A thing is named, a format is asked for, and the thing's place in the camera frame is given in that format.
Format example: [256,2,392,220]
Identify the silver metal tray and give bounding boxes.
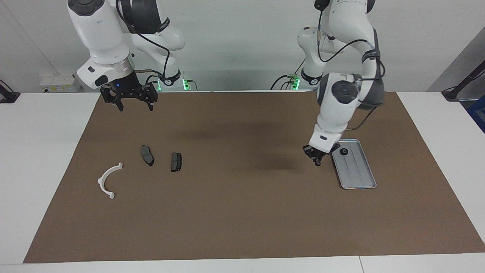
[331,139,377,190]

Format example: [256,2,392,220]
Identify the dark elongated brake pad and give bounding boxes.
[140,145,155,167]

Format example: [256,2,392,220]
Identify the white power box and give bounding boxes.
[40,73,82,93]

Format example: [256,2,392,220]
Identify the brown table mat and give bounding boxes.
[23,91,485,264]

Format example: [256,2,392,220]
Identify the black stand foot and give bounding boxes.
[0,79,20,104]

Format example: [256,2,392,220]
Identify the black stand with pole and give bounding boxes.
[441,60,485,102]

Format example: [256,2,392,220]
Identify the black right base cable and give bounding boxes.
[144,74,161,92]

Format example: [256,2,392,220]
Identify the black base cable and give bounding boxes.
[144,74,161,92]
[270,59,305,91]

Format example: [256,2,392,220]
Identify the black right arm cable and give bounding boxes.
[116,0,171,82]

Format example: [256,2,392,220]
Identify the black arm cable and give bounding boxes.
[316,0,386,131]
[116,0,171,82]

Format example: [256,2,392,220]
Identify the white semicircular bracket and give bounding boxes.
[97,162,124,200]

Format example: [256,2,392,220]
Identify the black left base cable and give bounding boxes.
[270,59,305,91]

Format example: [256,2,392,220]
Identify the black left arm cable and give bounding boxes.
[316,0,386,131]

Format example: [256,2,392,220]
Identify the black left arm strap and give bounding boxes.
[361,49,381,64]

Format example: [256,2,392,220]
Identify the blue frame object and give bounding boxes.
[467,95,485,134]

